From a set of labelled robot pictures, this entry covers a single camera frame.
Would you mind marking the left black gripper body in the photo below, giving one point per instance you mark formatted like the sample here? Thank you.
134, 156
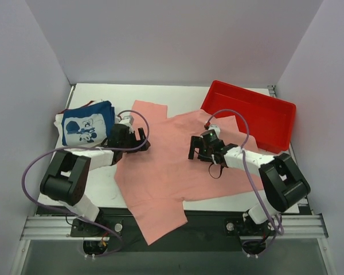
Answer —
135, 140

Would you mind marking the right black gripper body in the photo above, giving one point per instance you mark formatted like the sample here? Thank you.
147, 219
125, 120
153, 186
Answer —
199, 148

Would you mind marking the pink t shirt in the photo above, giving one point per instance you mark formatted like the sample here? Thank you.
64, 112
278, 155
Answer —
155, 183

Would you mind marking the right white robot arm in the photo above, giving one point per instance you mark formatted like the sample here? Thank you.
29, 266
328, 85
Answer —
276, 181

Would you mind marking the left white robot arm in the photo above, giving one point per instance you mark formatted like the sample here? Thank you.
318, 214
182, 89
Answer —
66, 177

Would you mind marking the folded blue printed t shirt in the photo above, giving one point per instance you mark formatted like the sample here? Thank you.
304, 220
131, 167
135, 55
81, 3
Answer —
86, 126

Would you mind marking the folded white t shirt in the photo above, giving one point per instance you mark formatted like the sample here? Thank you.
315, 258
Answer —
57, 121

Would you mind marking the red plastic bin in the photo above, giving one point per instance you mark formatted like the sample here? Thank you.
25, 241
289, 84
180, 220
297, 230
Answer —
270, 120

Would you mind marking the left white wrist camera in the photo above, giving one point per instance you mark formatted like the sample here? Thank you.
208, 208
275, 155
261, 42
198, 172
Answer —
126, 120

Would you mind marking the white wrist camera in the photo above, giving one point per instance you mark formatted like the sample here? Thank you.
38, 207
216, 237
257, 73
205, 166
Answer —
208, 126
126, 120

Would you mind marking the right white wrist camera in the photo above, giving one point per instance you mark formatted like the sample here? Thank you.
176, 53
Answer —
208, 126

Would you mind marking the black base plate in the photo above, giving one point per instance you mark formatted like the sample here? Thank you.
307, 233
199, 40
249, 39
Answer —
205, 231

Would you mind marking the right aluminium frame rail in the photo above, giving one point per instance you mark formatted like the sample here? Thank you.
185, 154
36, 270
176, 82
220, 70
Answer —
305, 224

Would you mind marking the aluminium frame rail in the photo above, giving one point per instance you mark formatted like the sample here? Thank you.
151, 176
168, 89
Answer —
305, 224
46, 228

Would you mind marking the front aluminium frame rail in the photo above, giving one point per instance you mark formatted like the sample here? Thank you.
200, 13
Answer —
46, 228

